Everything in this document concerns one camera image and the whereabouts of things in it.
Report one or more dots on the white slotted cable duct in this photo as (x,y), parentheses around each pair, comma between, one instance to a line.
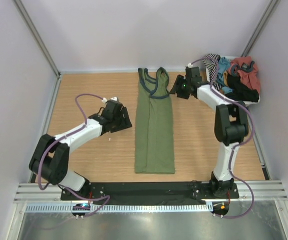
(82,208)

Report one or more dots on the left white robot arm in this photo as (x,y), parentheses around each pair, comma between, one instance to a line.
(50,159)

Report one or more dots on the black tank top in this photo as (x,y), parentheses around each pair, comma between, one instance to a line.
(240,92)

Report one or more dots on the light blue tank top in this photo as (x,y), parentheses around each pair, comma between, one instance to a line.
(222,74)

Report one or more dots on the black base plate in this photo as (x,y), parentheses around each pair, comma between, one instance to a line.
(153,192)

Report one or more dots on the aluminium corner post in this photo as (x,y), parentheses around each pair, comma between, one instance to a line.
(34,32)
(264,19)

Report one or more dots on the right aluminium corner post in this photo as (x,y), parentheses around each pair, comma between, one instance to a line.
(264,19)

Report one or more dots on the pink tank top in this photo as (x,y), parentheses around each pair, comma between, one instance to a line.
(246,69)

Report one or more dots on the green tank top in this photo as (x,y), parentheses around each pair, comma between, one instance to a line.
(154,141)

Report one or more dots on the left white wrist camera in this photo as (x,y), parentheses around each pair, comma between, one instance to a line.
(104,100)

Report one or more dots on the striped tank top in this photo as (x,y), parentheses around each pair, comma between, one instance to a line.
(211,61)

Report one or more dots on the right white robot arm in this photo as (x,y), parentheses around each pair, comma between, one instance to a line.
(230,126)

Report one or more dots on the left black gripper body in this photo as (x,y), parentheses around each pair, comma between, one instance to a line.
(115,119)

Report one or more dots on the aluminium frame rail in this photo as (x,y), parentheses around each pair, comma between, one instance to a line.
(263,190)

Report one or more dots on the left aluminium corner post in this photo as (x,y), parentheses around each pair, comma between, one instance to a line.
(34,32)

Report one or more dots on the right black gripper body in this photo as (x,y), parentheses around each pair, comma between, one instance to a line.
(184,94)

